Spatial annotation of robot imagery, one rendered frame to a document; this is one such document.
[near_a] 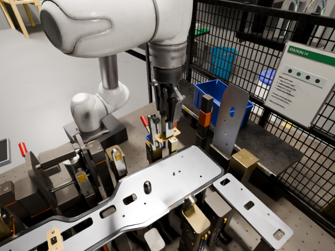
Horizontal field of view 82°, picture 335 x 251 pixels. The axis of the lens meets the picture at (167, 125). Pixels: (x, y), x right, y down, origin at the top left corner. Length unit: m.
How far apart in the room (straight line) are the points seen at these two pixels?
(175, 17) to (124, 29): 0.12
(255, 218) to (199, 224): 0.22
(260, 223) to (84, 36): 0.75
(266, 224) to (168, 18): 0.70
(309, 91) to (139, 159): 0.97
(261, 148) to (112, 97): 0.88
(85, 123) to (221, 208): 0.89
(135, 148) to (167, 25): 1.07
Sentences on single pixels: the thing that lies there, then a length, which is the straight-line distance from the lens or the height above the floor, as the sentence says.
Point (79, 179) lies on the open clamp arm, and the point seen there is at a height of 1.08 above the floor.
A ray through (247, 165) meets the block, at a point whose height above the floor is 1.06.
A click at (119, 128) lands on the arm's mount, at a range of 1.37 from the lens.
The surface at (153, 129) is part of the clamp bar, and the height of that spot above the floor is 1.15.
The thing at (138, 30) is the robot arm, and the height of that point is 1.60.
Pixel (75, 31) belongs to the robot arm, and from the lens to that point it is 0.33.
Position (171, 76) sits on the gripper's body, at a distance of 0.49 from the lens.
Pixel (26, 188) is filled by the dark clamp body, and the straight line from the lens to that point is 0.87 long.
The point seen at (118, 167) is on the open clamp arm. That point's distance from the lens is 0.86.
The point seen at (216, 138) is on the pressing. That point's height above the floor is 1.05.
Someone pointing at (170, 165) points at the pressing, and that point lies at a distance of 0.88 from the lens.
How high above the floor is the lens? 1.68
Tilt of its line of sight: 40 degrees down
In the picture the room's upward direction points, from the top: straight up
